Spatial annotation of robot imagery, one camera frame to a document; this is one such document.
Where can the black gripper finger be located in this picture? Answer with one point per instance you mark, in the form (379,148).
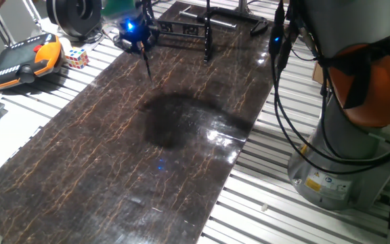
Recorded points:
(136,48)
(144,46)

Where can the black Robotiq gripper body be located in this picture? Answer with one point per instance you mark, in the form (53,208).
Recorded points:
(132,34)

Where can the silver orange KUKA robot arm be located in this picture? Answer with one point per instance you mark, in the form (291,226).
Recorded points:
(350,27)

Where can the Rubik's cube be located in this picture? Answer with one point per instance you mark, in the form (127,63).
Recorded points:
(77,58)

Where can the black round spool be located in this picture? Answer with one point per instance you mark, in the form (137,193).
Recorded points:
(74,15)

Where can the white round object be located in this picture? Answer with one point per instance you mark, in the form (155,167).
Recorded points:
(65,43)

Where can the silver threaded rod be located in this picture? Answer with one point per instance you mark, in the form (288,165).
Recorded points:
(215,21)

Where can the silver metal column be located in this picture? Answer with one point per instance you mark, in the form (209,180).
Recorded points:
(244,6)

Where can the orange grey teach pendant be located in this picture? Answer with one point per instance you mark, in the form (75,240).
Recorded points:
(19,64)

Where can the dark marble pattern mat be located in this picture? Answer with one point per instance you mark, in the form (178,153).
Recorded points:
(80,186)

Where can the brown cardboard box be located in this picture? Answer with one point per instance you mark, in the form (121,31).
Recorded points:
(318,72)

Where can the small white scrap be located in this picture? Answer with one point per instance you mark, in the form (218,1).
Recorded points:
(264,207)

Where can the black curved clamp frame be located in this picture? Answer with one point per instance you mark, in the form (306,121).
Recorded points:
(249,18)

